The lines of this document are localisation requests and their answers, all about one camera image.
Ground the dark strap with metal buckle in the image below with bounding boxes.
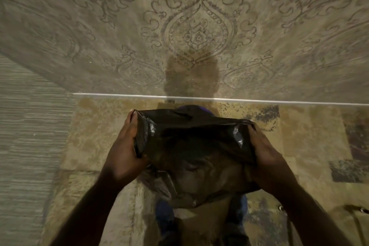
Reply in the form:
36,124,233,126
343,204,369,246

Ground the person's right hand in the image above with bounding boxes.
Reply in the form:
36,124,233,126
246,122,292,196

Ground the black plastic bag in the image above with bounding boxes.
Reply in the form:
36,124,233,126
133,109,261,209

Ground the person's left forearm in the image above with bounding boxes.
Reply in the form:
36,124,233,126
50,168,134,246

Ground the purple rounded object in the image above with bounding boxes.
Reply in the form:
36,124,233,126
176,105,215,117

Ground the person's left hand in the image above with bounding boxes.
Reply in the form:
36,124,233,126
107,109,151,187

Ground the metal floor threshold strip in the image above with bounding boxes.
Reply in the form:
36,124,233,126
72,92,369,107

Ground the person's right forearm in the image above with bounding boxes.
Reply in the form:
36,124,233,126
259,181,353,246

